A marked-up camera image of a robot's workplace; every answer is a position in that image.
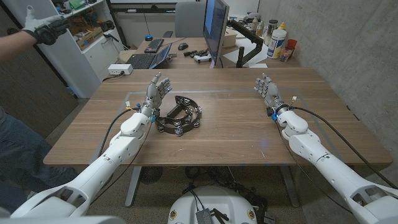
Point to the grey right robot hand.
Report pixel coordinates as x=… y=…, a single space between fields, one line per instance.
x=273 y=93

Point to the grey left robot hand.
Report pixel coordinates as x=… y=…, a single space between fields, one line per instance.
x=154 y=95

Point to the person's black gloved hand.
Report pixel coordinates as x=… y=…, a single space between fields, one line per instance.
x=46 y=31

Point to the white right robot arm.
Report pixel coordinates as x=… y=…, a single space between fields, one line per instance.
x=329 y=168

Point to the person's bare forearm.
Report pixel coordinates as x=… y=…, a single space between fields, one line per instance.
x=15 y=45

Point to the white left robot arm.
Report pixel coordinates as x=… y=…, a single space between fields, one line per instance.
x=102 y=168

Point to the black half-moon tambourine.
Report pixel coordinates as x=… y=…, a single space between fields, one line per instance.
x=178 y=128

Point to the dark open laptop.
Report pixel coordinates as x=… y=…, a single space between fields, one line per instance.
x=143 y=60

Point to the white power strip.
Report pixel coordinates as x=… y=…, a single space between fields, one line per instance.
x=120 y=69

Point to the open cardboard box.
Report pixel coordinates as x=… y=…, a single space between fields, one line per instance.
x=88 y=37

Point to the wooden office desk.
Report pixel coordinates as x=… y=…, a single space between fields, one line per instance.
x=186 y=62

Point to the white shelf cabinet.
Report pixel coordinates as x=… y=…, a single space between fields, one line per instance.
x=77 y=65

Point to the black keyboard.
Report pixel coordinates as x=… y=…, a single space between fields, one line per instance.
x=154 y=45

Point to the white wipes canister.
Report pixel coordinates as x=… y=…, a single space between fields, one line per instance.
x=276 y=43

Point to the white paper sheet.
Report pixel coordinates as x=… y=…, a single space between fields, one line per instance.
x=245 y=51

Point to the black computer mouse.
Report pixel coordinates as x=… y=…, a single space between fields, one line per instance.
x=183 y=46

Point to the blue round button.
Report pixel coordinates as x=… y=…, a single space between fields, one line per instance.
x=149 y=38

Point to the white game controller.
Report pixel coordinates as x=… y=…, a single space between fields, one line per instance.
x=202 y=58

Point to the dark-lidded jar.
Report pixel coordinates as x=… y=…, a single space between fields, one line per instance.
x=271 y=29

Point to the light wooden box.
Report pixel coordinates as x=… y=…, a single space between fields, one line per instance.
x=230 y=38

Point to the grey office chair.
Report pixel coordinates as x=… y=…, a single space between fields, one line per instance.
x=189 y=20

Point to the black computer monitor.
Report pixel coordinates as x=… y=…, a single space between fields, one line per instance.
x=216 y=28

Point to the grey table leg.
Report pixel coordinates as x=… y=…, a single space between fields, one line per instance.
x=289 y=186
x=133 y=186

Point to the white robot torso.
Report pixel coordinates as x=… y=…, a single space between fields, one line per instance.
x=217 y=199

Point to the person's legs in jeans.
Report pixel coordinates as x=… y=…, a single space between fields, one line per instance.
x=25 y=155

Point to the grey finned module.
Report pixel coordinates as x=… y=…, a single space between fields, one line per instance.
x=204 y=217

